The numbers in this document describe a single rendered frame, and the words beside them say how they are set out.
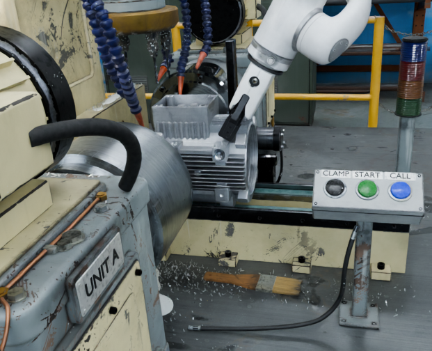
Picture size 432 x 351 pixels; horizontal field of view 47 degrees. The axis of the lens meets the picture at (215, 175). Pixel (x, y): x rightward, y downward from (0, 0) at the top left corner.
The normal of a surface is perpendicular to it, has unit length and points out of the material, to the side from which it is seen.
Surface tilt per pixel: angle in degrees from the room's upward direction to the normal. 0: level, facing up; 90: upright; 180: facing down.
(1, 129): 90
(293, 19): 75
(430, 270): 0
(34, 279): 0
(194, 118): 90
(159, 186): 62
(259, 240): 90
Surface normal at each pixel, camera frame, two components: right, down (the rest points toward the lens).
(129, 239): 0.97, 0.04
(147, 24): 0.36, 0.35
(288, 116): -0.25, 0.40
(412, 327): -0.06, -0.92
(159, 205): 0.91, -0.22
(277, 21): -0.54, 0.19
